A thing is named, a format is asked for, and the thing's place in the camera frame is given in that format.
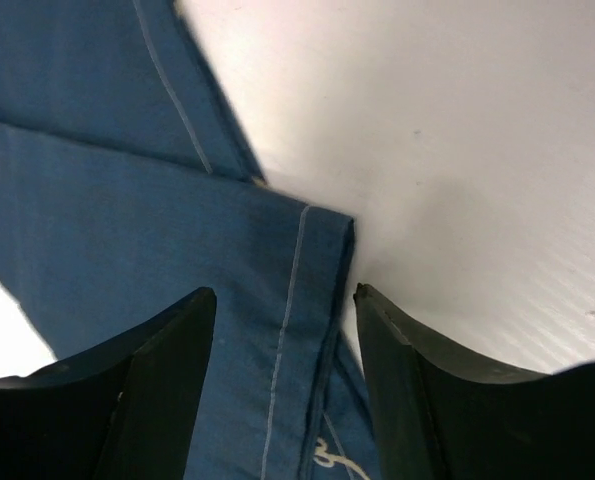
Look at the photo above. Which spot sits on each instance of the dark blue cloth napkin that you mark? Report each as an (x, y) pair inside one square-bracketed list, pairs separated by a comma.
[(125, 184)]

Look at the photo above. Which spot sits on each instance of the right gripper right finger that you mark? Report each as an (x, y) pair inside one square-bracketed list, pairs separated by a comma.
[(443, 411)]

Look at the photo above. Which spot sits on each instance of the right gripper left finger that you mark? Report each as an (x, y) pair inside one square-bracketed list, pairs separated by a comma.
[(123, 409)]

